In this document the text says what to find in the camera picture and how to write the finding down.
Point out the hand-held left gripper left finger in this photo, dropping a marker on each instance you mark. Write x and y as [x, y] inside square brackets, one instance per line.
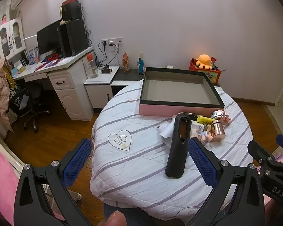
[76, 162]

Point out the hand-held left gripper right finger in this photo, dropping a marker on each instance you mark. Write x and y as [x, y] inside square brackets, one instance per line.
[202, 162]

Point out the small baby doll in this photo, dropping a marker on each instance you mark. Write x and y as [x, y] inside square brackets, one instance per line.
[204, 137]

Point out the black remote control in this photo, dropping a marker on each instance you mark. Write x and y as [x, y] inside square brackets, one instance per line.
[178, 150]

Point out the rose gold metal cylinder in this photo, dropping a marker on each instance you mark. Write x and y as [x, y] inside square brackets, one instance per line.
[218, 130]

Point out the colourful block cube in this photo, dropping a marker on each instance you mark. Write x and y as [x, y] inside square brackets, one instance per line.
[218, 114]

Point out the pink box with black rim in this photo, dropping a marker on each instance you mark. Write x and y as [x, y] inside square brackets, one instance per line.
[179, 91]

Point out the person's right hand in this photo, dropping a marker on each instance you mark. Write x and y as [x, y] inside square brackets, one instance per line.
[278, 213]

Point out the person's left hand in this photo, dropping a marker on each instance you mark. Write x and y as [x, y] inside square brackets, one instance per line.
[115, 219]

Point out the yellow small object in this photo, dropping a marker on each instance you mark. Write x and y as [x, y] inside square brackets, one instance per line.
[204, 120]

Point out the black jewelled hair clip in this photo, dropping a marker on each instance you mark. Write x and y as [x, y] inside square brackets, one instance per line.
[187, 114]

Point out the striped white quilt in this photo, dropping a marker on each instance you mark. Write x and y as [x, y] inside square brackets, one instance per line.
[141, 160]

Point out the black office chair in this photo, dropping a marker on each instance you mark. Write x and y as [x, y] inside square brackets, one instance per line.
[29, 103]

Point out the white bedside cabinet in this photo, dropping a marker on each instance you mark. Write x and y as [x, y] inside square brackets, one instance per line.
[99, 89]

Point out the pink fleece blanket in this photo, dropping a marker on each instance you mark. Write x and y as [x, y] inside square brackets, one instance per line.
[2, 183]

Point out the person's blue trousers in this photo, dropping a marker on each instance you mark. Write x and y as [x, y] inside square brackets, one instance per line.
[132, 216]

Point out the white desk with drawers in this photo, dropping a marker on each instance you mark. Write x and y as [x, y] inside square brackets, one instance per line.
[68, 84]

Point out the red printed storage box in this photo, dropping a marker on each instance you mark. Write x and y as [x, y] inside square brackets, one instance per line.
[212, 75]

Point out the clear bottle with orange cap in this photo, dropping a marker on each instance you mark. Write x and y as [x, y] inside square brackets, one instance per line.
[92, 67]

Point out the orange octopus plush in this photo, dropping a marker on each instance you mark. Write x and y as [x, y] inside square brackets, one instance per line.
[204, 61]

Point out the orange snack bag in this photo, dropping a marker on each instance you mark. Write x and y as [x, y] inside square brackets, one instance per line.
[126, 63]

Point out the blue tissue pack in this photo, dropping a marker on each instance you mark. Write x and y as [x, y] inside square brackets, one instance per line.
[33, 55]

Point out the blue and white bag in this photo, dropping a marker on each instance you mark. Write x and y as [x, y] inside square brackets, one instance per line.
[140, 64]

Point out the black computer tower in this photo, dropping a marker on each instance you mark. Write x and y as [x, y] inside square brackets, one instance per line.
[73, 37]

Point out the black computer monitor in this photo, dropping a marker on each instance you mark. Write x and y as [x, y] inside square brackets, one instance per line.
[48, 38]

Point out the white glass door cabinet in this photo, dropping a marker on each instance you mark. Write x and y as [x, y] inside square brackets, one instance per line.
[9, 37]

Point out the black speaker box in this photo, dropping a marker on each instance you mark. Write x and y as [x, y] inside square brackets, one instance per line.
[72, 11]

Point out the white bed frame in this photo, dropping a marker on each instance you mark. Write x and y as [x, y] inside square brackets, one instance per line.
[7, 150]

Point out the white wall socket strip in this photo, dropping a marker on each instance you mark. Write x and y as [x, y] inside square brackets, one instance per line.
[112, 42]

